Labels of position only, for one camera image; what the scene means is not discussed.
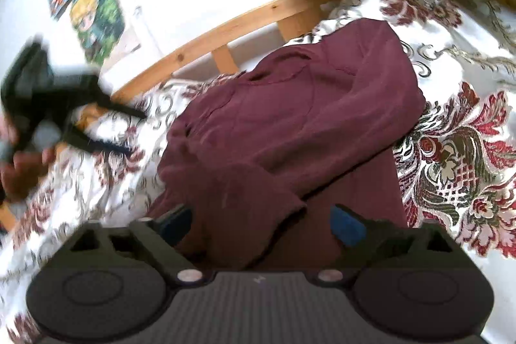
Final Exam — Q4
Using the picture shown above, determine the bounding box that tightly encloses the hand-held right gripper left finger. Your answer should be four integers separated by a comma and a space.
68, 205, 207, 286

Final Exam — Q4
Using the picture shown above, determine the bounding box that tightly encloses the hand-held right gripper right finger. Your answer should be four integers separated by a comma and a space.
314, 204, 464, 286

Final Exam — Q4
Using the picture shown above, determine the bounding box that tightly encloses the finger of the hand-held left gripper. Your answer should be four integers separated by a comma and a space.
62, 128, 132, 156
91, 85, 146, 120

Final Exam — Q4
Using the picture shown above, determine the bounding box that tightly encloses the maroon garment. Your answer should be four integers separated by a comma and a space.
147, 17, 426, 272

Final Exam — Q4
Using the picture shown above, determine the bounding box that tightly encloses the person's left hand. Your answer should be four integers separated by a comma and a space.
0, 114, 58, 201

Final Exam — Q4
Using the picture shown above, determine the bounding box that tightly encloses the floral white bedspread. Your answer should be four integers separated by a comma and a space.
0, 0, 516, 344

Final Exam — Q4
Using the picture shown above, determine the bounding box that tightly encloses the wooden bed frame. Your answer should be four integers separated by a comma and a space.
111, 0, 516, 103

